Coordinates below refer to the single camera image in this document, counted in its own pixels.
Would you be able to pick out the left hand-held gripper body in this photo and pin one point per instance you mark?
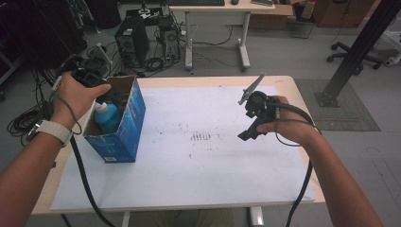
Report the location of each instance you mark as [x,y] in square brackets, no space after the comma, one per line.
[88,77]

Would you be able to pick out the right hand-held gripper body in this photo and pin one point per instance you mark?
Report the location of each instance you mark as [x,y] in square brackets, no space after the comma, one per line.
[261,107]

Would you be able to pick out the blue liquid bottle white cap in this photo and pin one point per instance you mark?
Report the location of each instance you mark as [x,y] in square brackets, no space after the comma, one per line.
[107,119]

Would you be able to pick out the blue cardboard box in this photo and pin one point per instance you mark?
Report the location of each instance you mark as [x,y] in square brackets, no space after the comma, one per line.
[123,142]

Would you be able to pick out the person's left hand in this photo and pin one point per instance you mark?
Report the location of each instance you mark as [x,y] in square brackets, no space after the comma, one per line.
[74,101]

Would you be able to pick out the person's right hand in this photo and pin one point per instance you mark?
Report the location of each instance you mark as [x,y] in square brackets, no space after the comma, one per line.
[293,126]

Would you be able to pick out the black computer tower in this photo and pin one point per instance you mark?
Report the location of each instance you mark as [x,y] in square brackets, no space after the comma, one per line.
[132,41]

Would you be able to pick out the white paper sheet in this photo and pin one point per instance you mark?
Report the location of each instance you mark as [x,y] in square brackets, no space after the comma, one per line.
[205,170]

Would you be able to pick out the white band wristwatch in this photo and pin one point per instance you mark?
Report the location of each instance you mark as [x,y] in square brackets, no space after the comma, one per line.
[55,130]

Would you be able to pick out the dark curtain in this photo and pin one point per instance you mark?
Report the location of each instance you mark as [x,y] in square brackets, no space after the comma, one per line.
[38,34]

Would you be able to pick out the open computer case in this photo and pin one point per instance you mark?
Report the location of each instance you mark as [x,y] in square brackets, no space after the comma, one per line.
[170,41]

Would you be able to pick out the white table leg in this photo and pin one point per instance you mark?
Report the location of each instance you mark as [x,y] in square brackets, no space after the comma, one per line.
[126,220]
[256,217]

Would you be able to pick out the brown cardboard box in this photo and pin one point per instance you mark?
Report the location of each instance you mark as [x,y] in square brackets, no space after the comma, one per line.
[271,20]

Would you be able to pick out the grey floor mat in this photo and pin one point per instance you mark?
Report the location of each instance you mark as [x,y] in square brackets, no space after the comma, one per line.
[353,116]

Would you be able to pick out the black office chair base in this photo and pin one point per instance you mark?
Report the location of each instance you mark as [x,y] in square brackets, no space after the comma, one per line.
[356,58]

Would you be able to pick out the white desk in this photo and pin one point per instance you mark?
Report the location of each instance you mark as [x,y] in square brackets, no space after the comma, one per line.
[220,7]

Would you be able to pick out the black computer mouse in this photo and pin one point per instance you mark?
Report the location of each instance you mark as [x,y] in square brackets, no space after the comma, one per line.
[235,1]

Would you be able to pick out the black keyboard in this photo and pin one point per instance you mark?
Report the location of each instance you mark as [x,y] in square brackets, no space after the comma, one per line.
[195,2]

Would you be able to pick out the large brown cabinet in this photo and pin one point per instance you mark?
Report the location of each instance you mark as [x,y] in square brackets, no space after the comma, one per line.
[343,12]

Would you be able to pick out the black metal post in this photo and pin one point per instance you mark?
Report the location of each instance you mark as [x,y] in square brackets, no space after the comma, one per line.
[362,47]

